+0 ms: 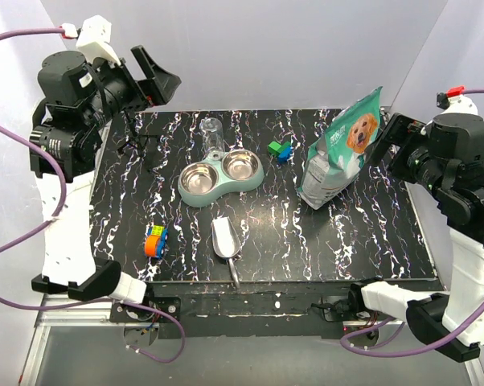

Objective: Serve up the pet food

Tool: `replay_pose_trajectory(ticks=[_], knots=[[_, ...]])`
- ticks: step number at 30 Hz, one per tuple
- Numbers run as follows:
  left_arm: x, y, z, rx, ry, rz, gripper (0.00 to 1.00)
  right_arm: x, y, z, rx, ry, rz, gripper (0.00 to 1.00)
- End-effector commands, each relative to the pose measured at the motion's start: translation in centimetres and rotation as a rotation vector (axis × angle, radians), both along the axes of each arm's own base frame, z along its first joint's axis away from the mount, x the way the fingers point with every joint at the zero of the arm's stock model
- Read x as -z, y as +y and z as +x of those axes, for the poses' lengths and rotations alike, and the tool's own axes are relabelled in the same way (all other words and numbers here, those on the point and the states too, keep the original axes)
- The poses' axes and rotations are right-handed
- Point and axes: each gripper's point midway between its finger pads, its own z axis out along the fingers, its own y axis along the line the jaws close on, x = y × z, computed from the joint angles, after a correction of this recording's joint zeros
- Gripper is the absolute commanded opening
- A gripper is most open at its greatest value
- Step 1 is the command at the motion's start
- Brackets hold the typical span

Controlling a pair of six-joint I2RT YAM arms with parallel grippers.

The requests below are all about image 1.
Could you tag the green pet food bag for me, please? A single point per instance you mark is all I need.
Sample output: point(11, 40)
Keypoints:
point(335, 159)

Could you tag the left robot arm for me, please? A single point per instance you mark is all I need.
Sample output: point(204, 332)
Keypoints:
point(81, 95)

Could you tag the black microphone tripod stand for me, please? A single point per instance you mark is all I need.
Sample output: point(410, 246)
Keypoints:
point(138, 142)

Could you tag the green toy block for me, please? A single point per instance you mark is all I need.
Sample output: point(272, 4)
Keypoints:
point(274, 148)

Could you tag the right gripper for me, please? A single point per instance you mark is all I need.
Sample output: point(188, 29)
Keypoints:
point(401, 131)

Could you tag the mint double pet bowl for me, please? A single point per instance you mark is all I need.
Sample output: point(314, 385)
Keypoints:
point(202, 183)

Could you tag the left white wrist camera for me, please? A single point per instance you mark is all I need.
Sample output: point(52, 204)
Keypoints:
point(94, 38)

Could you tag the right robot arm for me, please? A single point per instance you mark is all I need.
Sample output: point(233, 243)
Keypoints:
point(445, 157)

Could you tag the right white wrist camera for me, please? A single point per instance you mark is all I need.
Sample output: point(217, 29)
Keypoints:
point(454, 101)

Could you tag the clear water bottle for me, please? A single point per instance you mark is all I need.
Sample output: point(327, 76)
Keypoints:
point(213, 138)

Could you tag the black mounting plate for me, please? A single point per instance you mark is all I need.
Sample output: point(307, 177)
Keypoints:
point(268, 309)

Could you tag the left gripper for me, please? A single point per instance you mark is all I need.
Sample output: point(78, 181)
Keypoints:
point(159, 87)

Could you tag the blue toy block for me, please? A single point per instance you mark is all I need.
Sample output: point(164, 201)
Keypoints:
point(284, 152)

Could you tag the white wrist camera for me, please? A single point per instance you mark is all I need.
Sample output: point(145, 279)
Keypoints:
point(94, 38)
point(454, 101)

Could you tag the metal food scoop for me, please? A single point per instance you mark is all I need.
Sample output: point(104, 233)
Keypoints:
point(226, 244)

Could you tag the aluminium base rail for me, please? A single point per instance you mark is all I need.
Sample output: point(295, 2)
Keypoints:
point(80, 346)

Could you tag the orange blue toy car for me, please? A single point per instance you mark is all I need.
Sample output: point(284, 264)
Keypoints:
point(155, 241)

